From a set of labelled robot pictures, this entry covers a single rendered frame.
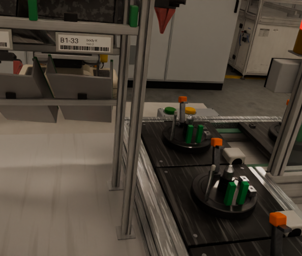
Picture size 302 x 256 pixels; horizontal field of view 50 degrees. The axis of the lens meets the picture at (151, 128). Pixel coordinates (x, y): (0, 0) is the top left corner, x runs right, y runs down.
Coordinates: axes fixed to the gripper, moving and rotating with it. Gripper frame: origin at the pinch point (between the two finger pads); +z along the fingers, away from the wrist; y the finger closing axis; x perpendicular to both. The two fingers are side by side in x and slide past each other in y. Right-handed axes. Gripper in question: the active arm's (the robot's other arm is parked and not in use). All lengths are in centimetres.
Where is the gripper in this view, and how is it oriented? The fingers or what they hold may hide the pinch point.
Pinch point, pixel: (161, 30)
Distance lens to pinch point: 98.6
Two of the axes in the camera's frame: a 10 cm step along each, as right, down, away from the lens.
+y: 9.7, 0.0, 2.5
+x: -2.2, -4.5, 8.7
